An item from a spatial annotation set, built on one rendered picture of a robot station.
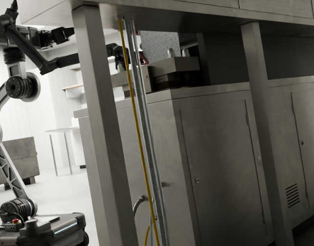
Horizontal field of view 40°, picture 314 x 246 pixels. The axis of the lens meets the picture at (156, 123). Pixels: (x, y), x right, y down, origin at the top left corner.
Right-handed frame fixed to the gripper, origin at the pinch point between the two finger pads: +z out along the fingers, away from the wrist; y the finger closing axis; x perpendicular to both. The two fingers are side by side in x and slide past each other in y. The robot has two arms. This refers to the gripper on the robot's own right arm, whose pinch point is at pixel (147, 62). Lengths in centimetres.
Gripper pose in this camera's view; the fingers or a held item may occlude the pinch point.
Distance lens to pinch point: 212.3
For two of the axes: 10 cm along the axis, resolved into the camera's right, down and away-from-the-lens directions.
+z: 7.0, 3.9, -5.9
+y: -6.8, 1.2, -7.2
